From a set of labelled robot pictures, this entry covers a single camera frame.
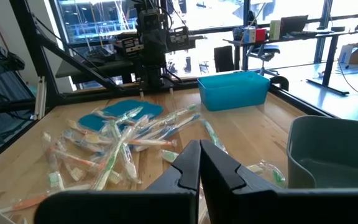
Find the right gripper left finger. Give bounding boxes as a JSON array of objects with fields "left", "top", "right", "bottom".
[{"left": 34, "top": 139, "right": 201, "bottom": 224}]

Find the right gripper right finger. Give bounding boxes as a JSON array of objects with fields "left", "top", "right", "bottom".
[{"left": 200, "top": 139, "right": 358, "bottom": 224}]

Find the blue flat bin lid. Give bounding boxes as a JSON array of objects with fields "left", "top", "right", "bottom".
[{"left": 77, "top": 98, "right": 165, "bottom": 133}]

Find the black chair back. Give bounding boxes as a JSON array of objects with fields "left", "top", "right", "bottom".
[{"left": 213, "top": 45, "right": 236, "bottom": 73}]

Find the turquoise plastic bin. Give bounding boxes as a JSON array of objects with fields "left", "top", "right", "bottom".
[{"left": 196, "top": 70, "right": 272, "bottom": 112}]

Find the blue white box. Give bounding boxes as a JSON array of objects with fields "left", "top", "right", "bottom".
[{"left": 243, "top": 27, "right": 257, "bottom": 44}]

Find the red box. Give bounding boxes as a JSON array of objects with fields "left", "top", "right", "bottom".
[{"left": 255, "top": 28, "right": 267, "bottom": 42}]

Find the black office chair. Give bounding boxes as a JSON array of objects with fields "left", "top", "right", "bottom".
[{"left": 246, "top": 43, "right": 282, "bottom": 78}]

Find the green white box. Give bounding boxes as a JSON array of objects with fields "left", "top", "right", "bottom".
[{"left": 269, "top": 19, "right": 282, "bottom": 41}]

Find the black table clamp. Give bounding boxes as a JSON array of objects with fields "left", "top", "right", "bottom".
[{"left": 270, "top": 75, "right": 290, "bottom": 92}]

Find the black laptop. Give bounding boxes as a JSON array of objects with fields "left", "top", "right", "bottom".
[{"left": 280, "top": 14, "right": 310, "bottom": 35}]

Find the long black desk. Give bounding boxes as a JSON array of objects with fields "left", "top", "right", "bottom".
[{"left": 223, "top": 28, "right": 358, "bottom": 96}]

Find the brown cardboard box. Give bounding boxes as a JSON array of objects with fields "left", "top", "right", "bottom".
[{"left": 338, "top": 42, "right": 358, "bottom": 65}]

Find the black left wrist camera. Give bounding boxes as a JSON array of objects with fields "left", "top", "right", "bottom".
[{"left": 140, "top": 9, "right": 165, "bottom": 32}]

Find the dark grey-teal handled bin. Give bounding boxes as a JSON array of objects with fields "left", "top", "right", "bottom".
[{"left": 287, "top": 114, "right": 358, "bottom": 190}]

